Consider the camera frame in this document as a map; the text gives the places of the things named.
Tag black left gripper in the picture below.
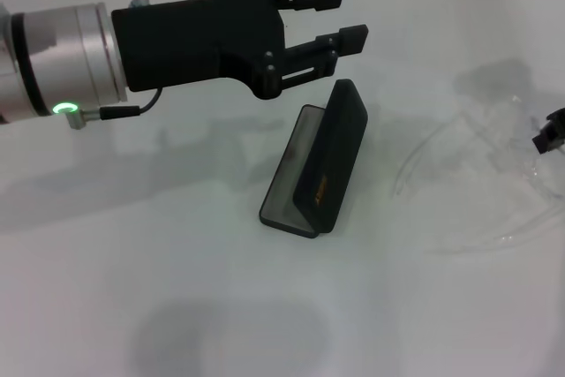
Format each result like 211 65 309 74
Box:
110 0 288 100

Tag clear white glasses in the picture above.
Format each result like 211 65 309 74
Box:
395 92 565 255

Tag black glasses case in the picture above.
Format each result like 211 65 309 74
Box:
258 79 371 241

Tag left gripper cable with plugs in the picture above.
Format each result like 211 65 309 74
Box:
64 0 163 132

